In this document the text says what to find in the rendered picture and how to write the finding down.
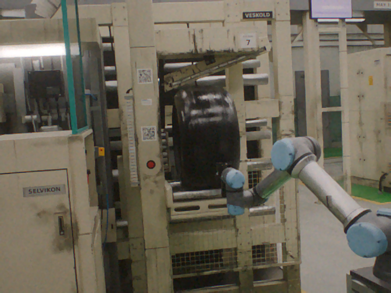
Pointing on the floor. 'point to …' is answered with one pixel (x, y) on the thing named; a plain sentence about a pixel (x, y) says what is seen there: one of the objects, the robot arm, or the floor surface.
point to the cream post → (149, 147)
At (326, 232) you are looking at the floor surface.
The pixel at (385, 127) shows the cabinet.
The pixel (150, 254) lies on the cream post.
